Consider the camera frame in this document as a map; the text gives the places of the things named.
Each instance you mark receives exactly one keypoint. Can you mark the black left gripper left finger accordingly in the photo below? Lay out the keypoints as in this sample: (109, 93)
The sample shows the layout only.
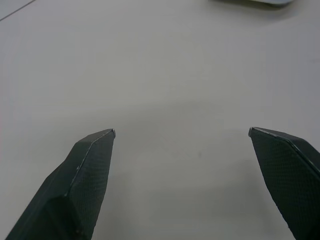
(75, 190)

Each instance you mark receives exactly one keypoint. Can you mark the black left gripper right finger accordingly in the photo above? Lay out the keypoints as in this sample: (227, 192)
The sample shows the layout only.
(290, 180)

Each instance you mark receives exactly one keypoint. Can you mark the white object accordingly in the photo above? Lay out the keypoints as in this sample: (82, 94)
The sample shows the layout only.
(252, 2)

